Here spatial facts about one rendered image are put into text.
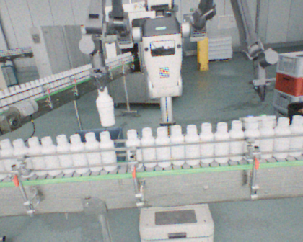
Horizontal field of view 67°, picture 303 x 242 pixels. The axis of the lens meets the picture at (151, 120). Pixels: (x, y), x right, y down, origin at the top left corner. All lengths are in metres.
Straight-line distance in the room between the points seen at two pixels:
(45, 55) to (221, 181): 6.18
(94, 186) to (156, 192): 0.26
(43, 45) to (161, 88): 5.54
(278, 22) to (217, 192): 13.59
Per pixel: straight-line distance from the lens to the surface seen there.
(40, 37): 6.78
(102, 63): 0.95
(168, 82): 1.43
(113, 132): 1.56
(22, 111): 2.26
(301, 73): 3.07
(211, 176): 0.98
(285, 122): 1.01
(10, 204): 1.22
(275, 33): 14.35
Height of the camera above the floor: 1.53
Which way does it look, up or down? 22 degrees down
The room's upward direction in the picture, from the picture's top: 6 degrees counter-clockwise
